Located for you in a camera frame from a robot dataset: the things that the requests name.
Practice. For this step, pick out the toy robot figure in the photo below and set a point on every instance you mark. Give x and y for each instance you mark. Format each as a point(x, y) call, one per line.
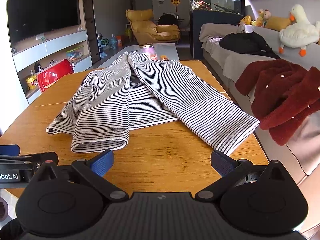
point(101, 45)

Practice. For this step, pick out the orange snack packet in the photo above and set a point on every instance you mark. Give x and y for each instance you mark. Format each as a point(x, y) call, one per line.
point(164, 57)

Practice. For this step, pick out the white goose plush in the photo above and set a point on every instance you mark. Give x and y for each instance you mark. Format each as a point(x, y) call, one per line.
point(297, 33)

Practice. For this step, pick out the doll plush toy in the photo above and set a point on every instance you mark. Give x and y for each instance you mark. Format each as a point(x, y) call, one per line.
point(261, 17)

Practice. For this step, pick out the beige blanket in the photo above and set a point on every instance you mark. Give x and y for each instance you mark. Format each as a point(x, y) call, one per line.
point(212, 30)

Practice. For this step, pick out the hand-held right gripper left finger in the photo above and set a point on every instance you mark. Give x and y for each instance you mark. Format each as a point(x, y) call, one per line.
point(102, 163)

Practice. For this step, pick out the yellow pillow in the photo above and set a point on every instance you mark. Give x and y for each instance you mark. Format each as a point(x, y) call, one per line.
point(277, 22)

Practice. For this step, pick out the yellow tin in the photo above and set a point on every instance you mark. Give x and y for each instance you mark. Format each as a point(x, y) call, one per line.
point(31, 82)

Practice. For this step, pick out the fish tank on dark stand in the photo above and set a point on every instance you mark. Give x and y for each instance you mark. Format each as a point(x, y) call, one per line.
point(212, 17)

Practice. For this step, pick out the orange wall ornament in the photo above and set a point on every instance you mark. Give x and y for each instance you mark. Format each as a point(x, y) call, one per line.
point(175, 1)

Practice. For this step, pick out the black white striped shirt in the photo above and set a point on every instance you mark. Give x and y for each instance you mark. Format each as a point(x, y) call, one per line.
point(155, 92)

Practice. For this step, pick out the black coat on chair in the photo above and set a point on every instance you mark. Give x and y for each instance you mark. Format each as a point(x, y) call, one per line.
point(168, 19)

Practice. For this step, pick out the glass jar with lid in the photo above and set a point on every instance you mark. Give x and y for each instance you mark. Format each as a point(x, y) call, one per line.
point(148, 52)

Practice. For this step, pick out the white coffee table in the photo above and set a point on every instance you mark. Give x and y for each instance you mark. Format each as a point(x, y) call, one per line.
point(166, 48)

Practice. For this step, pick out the grey sofa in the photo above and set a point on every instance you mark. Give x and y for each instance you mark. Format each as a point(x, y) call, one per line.
point(270, 36)

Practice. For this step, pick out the yellow armchair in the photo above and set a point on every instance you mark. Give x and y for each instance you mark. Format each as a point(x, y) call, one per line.
point(145, 27)

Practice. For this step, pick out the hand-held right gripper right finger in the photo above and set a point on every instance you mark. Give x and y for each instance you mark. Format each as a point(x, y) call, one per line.
point(221, 163)

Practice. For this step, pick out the black jacket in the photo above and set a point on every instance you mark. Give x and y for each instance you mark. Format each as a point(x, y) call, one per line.
point(247, 43)

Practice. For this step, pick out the clear toy box green lid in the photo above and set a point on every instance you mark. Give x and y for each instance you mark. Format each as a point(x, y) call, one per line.
point(75, 53)

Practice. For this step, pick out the shiny red box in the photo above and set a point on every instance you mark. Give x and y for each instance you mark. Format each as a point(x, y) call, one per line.
point(53, 75)

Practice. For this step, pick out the yellow duck plush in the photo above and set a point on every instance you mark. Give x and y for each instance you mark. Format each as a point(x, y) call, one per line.
point(245, 20)

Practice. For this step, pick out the black flat television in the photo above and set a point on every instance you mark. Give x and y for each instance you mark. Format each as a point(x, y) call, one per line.
point(42, 7)

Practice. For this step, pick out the orange bag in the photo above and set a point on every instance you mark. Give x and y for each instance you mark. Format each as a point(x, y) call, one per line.
point(119, 41)

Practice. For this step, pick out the red fleece jacket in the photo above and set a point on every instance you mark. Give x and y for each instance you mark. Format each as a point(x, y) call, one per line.
point(282, 92)

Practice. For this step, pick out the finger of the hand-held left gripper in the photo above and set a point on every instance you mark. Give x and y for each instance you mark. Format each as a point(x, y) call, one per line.
point(10, 150)

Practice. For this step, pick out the white wooden wall cabinet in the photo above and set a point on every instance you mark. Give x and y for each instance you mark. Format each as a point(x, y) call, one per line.
point(62, 43)

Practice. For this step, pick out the blue water jug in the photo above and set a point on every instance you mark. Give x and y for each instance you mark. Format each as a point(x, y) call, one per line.
point(113, 43)

